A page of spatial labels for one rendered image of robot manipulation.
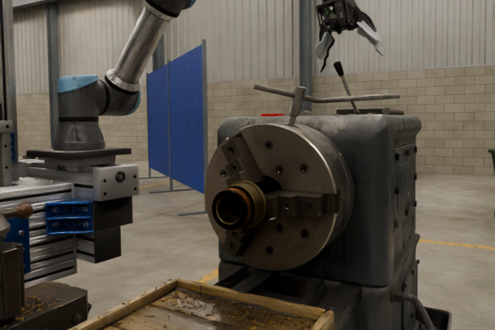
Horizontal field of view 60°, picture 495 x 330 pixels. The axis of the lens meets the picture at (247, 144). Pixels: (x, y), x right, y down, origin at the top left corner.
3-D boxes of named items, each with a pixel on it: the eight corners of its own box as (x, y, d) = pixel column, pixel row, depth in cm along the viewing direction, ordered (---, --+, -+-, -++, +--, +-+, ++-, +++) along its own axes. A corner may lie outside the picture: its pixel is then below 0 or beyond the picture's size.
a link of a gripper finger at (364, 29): (376, 53, 91) (345, 26, 95) (383, 56, 97) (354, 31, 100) (387, 41, 90) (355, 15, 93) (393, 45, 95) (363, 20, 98)
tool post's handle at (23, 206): (26, 216, 54) (26, 200, 54) (37, 218, 53) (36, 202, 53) (-9, 223, 50) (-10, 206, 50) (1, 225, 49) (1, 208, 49)
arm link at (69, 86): (49, 117, 131) (47, 73, 131) (87, 117, 142) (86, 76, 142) (73, 116, 125) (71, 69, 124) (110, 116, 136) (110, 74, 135)
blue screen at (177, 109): (131, 179, 946) (128, 72, 933) (166, 177, 978) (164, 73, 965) (178, 216, 569) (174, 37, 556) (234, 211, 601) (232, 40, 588)
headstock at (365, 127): (294, 216, 170) (293, 117, 168) (423, 230, 146) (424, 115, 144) (208, 258, 118) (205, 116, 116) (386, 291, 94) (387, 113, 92)
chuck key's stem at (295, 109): (283, 138, 91) (297, 85, 89) (281, 136, 93) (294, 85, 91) (293, 141, 92) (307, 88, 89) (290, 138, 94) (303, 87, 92)
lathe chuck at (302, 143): (213, 229, 109) (239, 107, 103) (328, 282, 94) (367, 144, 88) (191, 237, 101) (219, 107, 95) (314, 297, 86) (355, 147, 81)
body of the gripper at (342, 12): (318, 32, 96) (309, -21, 97) (332, 37, 103) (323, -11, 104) (351, 21, 92) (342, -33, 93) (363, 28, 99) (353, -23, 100)
